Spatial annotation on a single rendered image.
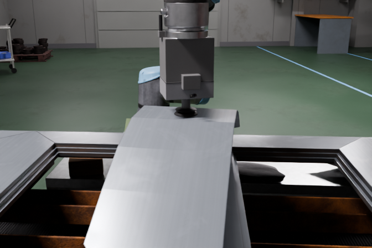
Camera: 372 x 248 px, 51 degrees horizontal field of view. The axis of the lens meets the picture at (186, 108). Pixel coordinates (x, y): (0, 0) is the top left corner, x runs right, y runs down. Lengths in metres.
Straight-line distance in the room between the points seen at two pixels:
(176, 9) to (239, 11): 9.76
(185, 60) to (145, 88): 0.74
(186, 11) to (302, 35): 10.13
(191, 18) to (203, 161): 0.23
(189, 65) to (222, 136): 0.13
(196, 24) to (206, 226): 0.32
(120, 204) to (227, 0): 9.86
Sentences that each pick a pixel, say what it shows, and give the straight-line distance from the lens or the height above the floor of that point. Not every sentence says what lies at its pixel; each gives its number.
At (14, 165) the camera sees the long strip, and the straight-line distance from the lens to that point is 0.95.
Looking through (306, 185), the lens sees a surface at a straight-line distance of 1.21.
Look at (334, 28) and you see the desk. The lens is 9.49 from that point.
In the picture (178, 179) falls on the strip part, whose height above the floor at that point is 0.95.
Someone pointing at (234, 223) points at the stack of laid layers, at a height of 0.84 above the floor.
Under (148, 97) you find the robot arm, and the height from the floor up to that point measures 0.86.
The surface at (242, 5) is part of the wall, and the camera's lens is 10.41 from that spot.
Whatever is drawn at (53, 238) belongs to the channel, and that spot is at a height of 0.72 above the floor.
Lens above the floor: 1.20
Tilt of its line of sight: 16 degrees down
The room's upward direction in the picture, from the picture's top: straight up
